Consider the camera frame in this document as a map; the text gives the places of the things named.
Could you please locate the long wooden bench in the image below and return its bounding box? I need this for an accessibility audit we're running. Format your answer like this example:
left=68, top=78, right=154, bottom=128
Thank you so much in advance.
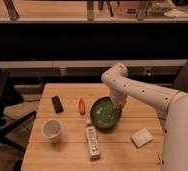
left=0, top=59, right=187, bottom=77

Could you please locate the white plastic bottle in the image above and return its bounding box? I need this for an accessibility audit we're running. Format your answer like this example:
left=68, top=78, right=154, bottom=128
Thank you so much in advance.
left=86, top=119, right=101, bottom=161

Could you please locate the black rectangular bar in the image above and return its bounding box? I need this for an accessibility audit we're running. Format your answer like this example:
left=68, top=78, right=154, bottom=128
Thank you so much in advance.
left=52, top=96, right=64, bottom=113

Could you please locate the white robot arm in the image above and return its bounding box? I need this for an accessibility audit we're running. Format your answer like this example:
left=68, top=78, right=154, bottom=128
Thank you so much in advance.
left=101, top=63, right=188, bottom=171

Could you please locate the white paper cup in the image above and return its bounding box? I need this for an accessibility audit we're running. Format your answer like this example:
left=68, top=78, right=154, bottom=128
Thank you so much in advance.
left=42, top=119, right=62, bottom=143

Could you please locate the black office chair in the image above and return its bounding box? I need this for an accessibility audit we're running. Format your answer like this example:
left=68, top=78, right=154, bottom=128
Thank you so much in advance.
left=0, top=63, right=38, bottom=168

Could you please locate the orange carrot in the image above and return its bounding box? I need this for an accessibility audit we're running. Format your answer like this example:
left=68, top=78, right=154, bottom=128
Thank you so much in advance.
left=79, top=98, right=86, bottom=115

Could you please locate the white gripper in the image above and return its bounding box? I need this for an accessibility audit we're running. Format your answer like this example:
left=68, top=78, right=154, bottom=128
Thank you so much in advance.
left=110, top=88, right=127, bottom=108

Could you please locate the green ceramic bowl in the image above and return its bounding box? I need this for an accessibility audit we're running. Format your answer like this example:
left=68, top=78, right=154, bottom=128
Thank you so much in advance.
left=90, top=97, right=122, bottom=130

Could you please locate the white sponge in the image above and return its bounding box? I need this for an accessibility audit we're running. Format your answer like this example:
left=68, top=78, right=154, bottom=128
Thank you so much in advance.
left=131, top=128, right=153, bottom=148

